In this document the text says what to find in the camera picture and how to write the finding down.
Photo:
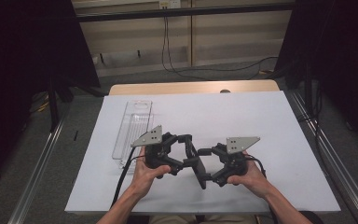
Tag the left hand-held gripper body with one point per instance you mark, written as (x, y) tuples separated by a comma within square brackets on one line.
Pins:
[(155, 149)]

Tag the black metal stand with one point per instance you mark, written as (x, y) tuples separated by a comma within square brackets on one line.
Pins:
[(53, 102)]

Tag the person's right hand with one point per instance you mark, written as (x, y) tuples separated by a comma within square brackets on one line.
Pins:
[(253, 179)]

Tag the clear plastic tray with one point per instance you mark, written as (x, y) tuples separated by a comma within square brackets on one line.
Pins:
[(132, 124)]

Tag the small black stick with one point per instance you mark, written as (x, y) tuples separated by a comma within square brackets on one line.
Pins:
[(75, 135)]

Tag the person's left hand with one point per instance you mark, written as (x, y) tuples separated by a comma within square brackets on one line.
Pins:
[(146, 177)]

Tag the white wall outlet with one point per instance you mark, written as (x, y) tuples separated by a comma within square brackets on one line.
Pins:
[(169, 3)]

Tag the aluminium rail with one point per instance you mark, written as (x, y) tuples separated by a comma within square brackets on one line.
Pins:
[(37, 174), (332, 155)]

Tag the black horizontal bar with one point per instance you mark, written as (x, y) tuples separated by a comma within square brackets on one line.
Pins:
[(183, 12)]

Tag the black curtain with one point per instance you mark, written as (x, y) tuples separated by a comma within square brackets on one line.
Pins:
[(18, 62), (338, 56)]

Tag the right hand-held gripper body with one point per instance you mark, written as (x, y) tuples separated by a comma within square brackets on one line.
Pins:
[(236, 158)]

